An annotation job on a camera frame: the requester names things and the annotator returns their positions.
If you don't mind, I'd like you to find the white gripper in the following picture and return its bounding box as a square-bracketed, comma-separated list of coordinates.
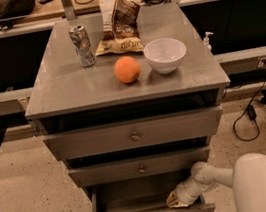
[166, 178, 202, 208]

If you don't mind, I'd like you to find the grey bottom drawer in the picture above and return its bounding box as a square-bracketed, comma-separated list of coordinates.
[90, 169, 215, 212]

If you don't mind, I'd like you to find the grey drawer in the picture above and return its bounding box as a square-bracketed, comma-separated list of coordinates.
[90, 169, 215, 212]
[44, 106, 223, 161]
[68, 147, 210, 188]

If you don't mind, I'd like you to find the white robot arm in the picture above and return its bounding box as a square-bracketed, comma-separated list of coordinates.
[166, 153, 266, 212]

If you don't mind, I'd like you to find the grey middle drawer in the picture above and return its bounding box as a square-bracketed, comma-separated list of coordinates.
[68, 147, 210, 188]

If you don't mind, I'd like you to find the grey drawer cabinet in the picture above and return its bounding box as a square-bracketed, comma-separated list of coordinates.
[10, 0, 247, 212]

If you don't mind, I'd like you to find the grey top drawer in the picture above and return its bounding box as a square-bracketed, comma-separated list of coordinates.
[44, 106, 223, 161]

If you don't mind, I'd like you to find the orange fruit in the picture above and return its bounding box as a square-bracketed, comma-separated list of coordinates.
[114, 56, 141, 84]

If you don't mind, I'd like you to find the white bowl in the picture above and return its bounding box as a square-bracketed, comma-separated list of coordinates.
[143, 38, 187, 74]

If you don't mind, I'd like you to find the white pump bottle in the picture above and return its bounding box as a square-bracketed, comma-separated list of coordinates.
[203, 31, 214, 51]

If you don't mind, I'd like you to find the silver drink can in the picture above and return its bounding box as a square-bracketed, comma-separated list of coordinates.
[68, 24, 95, 67]

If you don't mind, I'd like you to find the brown chip bag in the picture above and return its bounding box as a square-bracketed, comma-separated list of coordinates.
[96, 0, 144, 56]

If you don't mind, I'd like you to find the black power cable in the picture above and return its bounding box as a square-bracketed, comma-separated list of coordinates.
[222, 58, 266, 145]

